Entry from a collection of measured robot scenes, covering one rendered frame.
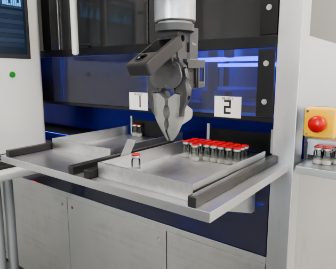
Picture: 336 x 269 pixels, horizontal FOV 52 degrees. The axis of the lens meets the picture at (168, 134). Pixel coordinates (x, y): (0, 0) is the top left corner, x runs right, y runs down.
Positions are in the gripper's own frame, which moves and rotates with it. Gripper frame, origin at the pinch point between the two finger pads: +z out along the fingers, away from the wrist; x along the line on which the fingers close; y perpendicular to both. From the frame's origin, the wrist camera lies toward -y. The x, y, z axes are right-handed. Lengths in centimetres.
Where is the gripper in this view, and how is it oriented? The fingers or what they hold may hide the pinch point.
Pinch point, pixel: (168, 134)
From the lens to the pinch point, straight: 65.1
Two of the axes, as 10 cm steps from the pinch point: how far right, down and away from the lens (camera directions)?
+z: 0.0, 9.8, 1.7
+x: -8.0, -1.0, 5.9
